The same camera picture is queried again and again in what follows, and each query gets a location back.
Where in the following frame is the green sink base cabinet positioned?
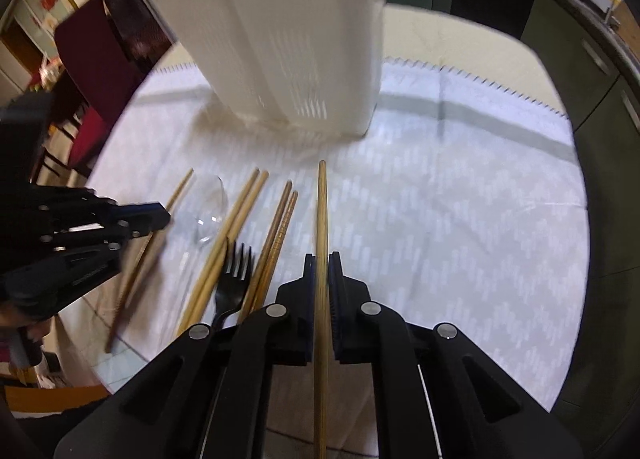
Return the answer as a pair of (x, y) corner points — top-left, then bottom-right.
(520, 0), (640, 400)

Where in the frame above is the white patterned tablecloth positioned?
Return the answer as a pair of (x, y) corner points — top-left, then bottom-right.
(57, 56), (588, 459)

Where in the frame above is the wooden chopstick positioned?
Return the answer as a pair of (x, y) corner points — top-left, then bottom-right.
(248, 190), (299, 316)
(236, 180), (293, 326)
(312, 160), (329, 459)
(104, 168), (195, 354)
(190, 170), (270, 329)
(175, 168), (261, 339)

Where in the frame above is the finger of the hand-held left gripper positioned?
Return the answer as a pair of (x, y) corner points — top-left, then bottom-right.
(31, 184), (172, 231)
(39, 224), (153, 254)

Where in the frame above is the white plastic utensil holder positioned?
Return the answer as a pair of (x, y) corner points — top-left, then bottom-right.
(140, 0), (387, 138)

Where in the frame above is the person's left hand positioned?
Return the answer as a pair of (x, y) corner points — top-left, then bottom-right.
(0, 296), (53, 355)

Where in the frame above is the red upholstered chair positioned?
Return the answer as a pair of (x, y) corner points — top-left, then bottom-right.
(52, 0), (171, 180)

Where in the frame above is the black plastic fork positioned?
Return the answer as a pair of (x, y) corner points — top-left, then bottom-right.
(211, 238), (255, 331)

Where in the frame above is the clear plastic spoon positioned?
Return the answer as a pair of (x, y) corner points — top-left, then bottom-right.
(175, 174), (230, 290)

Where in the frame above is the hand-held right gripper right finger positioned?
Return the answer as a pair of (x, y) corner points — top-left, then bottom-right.
(328, 251), (584, 459)

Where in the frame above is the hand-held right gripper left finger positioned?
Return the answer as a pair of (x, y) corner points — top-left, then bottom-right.
(54, 253), (317, 459)

